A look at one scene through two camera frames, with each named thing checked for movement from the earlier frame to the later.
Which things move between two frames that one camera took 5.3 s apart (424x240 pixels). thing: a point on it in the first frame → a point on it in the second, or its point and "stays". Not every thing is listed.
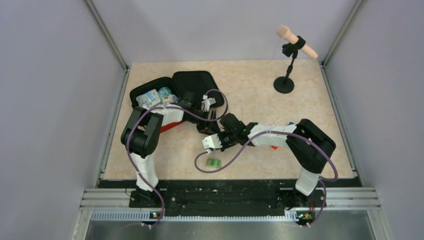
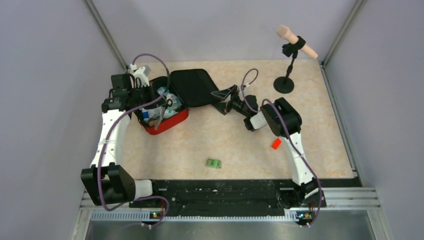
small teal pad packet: [163, 92] stays
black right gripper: [220, 137] → [224, 107]
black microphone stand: [284, 85] stays
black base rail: [227, 195] stays
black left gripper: [210, 127] → [152, 94]
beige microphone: [284, 32] stays
